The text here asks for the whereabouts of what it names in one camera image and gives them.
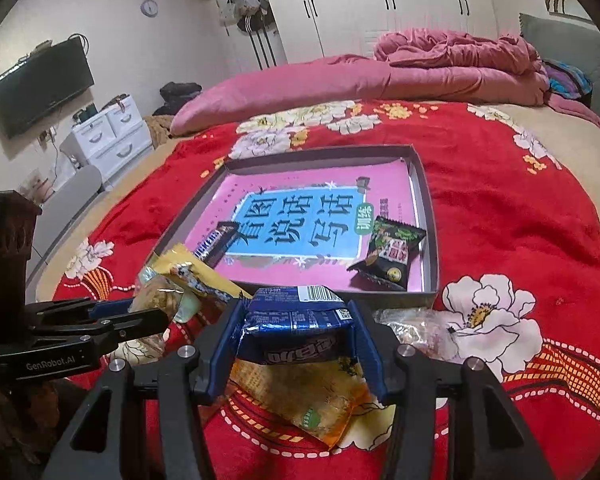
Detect clear nut snack packet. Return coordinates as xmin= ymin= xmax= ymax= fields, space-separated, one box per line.
xmin=373 ymin=308 xmax=460 ymax=362

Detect yellow small snack packet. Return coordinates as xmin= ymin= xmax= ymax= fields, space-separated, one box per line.
xmin=149 ymin=243 xmax=252 ymax=308

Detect Snickers bar dark wrapper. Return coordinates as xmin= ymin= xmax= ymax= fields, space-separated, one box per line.
xmin=193 ymin=221 xmax=239 ymax=268

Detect orange yellow snack packet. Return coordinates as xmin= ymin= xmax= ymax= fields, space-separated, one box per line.
xmin=230 ymin=358 xmax=372 ymax=448

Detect green black snack packet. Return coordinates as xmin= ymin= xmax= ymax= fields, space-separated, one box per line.
xmin=348 ymin=216 xmax=427 ymax=292

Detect blue cookie snack packet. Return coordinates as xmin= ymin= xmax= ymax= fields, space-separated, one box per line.
xmin=237 ymin=285 xmax=355 ymax=365

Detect yellow green snack packet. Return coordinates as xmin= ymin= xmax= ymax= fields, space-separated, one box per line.
xmin=129 ymin=266 xmax=201 ymax=324

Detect person's left hand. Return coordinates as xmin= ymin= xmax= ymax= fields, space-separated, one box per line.
xmin=0 ymin=379 xmax=87 ymax=479

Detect red floral blanket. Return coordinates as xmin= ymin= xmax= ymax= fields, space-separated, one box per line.
xmin=55 ymin=101 xmax=600 ymax=479

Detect white drawer cabinet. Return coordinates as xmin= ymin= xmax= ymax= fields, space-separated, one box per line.
xmin=60 ymin=94 xmax=152 ymax=184

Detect brown fuzzy throw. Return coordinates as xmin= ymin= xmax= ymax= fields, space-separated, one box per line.
xmin=144 ymin=115 xmax=173 ymax=148

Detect pink blue book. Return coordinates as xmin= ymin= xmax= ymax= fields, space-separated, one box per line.
xmin=183 ymin=157 xmax=422 ymax=292

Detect black clothes pile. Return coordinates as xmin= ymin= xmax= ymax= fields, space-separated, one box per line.
xmin=152 ymin=81 xmax=202 ymax=116

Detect tan bed sheet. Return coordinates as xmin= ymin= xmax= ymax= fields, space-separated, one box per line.
xmin=32 ymin=104 xmax=600 ymax=301

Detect blue purple clothes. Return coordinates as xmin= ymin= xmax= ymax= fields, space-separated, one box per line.
xmin=543 ymin=60 xmax=593 ymax=107

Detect hanging bags on door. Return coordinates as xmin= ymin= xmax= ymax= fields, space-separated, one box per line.
xmin=215 ymin=0 xmax=276 ymax=34

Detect pink quilt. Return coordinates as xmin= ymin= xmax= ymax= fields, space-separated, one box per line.
xmin=170 ymin=28 xmax=600 ymax=136

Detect white wardrobe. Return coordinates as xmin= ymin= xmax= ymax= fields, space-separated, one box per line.
xmin=172 ymin=0 xmax=499 ymax=74

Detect grey padded headboard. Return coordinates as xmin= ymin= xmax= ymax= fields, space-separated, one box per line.
xmin=519 ymin=13 xmax=600 ymax=116

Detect black wall television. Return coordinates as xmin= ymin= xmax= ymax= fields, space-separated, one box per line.
xmin=0 ymin=37 xmax=94 ymax=138

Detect round wall clock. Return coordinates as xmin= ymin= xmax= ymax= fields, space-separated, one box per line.
xmin=140 ymin=0 xmax=159 ymax=18

